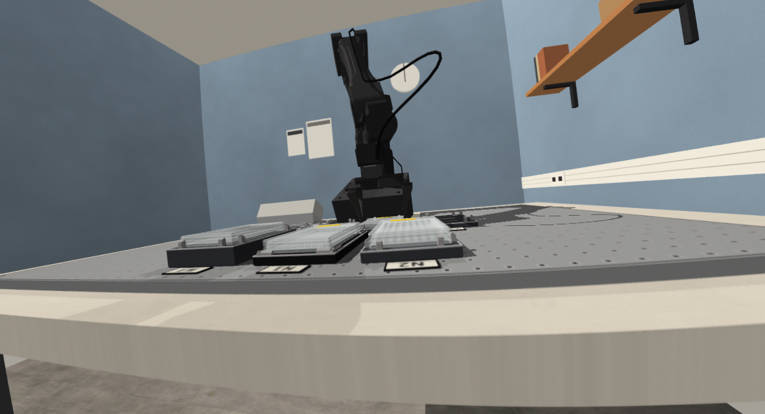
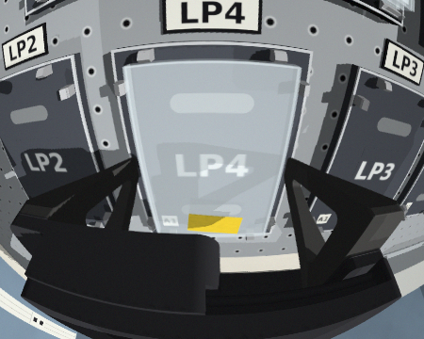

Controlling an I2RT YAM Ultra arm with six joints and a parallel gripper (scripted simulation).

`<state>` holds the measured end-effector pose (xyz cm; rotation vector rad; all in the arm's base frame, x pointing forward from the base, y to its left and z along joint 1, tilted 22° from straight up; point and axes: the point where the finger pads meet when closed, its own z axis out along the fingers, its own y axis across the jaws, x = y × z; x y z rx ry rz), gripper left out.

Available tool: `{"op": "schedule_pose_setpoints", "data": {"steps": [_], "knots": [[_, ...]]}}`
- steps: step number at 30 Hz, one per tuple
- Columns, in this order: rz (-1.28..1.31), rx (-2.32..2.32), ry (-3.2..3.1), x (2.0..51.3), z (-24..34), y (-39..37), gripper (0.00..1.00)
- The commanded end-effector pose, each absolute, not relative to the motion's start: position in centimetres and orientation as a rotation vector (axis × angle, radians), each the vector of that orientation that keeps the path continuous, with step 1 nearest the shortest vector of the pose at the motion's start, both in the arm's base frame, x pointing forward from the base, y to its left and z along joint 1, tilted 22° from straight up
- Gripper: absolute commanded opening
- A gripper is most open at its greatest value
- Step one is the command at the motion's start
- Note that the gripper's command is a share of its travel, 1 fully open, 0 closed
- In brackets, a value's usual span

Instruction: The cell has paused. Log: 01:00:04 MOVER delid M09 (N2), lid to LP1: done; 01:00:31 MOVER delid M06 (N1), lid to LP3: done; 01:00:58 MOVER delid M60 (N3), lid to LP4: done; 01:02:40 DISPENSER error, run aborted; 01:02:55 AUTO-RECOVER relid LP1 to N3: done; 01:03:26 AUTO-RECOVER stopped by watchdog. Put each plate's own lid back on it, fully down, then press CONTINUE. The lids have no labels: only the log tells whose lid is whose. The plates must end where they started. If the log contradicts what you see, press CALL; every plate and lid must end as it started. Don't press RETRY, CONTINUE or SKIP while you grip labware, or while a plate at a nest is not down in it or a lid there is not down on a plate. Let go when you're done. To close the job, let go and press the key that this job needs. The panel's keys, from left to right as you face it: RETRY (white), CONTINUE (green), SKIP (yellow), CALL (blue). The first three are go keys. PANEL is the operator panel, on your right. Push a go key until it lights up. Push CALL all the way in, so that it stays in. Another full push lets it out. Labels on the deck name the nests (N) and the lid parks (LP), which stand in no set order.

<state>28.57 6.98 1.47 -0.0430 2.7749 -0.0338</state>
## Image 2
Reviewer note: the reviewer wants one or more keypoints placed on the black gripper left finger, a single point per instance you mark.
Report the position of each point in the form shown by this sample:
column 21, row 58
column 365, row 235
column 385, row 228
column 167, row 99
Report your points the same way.
column 70, row 203

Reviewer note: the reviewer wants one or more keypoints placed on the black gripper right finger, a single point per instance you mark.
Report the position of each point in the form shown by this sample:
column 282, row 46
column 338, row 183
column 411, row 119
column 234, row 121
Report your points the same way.
column 365, row 220

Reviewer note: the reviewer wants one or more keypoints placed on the white button panel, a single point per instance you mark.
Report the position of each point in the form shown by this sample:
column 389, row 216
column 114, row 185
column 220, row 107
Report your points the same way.
column 407, row 265

